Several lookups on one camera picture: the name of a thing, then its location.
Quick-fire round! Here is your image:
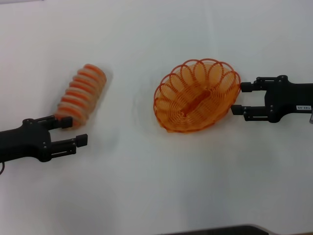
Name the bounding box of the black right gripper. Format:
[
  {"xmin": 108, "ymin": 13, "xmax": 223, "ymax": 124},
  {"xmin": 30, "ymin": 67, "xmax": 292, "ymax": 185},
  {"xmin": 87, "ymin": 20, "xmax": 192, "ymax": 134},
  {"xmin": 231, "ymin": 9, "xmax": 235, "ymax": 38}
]
[{"xmin": 231, "ymin": 75, "xmax": 313, "ymax": 123}]

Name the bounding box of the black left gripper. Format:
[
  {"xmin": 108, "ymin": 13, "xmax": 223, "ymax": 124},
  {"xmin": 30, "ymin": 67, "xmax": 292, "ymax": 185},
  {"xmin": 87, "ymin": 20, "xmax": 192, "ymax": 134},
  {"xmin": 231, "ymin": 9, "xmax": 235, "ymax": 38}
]
[{"xmin": 0, "ymin": 115, "xmax": 89, "ymax": 163}]

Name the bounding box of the orange white striped bread roll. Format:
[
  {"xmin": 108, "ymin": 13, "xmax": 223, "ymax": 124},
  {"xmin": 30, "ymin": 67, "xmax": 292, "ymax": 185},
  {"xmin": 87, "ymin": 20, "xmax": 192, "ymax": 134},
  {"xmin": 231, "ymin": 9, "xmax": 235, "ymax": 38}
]
[{"xmin": 54, "ymin": 63, "xmax": 107, "ymax": 130}]

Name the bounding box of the orange wire basket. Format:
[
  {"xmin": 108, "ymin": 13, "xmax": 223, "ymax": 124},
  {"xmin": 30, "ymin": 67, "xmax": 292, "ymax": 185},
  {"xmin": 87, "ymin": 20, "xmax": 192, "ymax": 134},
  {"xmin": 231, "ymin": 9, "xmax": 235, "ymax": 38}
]
[{"xmin": 153, "ymin": 58, "xmax": 242, "ymax": 134}]

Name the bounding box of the dark robot torso edge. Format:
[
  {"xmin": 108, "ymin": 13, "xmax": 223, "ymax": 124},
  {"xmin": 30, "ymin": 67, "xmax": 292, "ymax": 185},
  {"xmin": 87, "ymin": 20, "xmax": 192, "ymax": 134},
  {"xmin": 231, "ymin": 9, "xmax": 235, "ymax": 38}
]
[{"xmin": 156, "ymin": 224, "xmax": 272, "ymax": 235}]

